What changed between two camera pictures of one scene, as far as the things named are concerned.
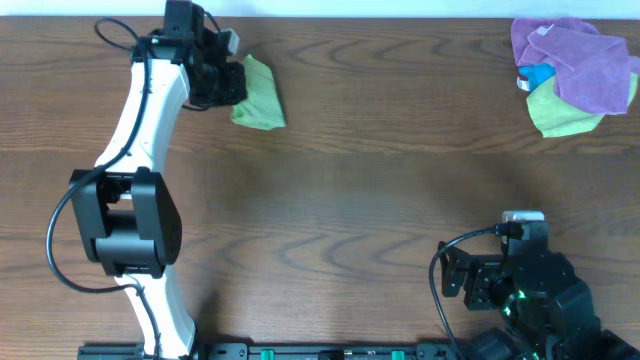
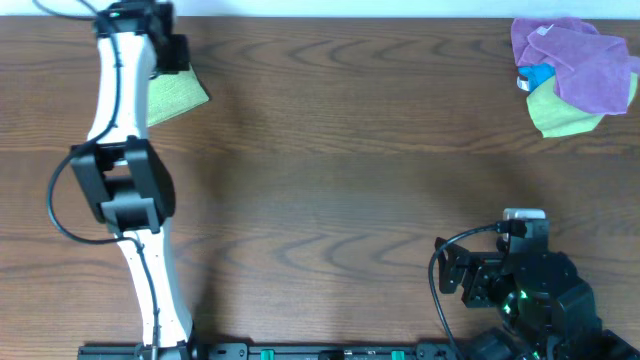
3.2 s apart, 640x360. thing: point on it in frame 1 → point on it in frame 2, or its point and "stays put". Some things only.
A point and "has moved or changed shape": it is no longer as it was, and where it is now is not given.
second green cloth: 555,118 stays put
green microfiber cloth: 262,107 has moved or changed shape
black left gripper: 232,82 → 176,52
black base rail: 288,351 stays put
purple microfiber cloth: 591,70 stays put
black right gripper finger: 453,263 stays put
